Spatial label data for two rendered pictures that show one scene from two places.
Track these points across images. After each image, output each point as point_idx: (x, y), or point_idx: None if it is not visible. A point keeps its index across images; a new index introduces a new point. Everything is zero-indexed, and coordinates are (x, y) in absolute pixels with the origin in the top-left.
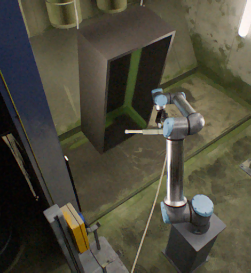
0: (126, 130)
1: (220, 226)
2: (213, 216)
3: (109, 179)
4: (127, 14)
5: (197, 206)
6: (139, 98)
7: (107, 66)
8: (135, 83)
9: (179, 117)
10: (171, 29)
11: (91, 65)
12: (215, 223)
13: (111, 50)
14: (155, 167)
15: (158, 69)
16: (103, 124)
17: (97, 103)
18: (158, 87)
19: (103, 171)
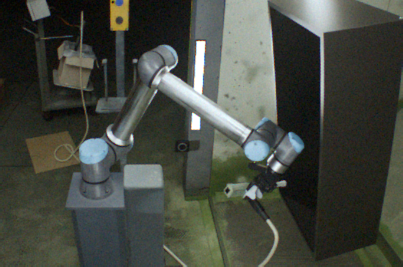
0: (282, 180)
1: (71, 201)
2: (86, 204)
3: (264, 243)
4: (368, 8)
5: (95, 141)
6: (354, 213)
7: (268, 11)
8: (375, 189)
9: (163, 50)
10: (324, 29)
11: (301, 29)
12: (78, 200)
13: (283, 1)
14: None
15: (334, 132)
16: (275, 122)
17: (288, 88)
18: (321, 166)
19: (282, 242)
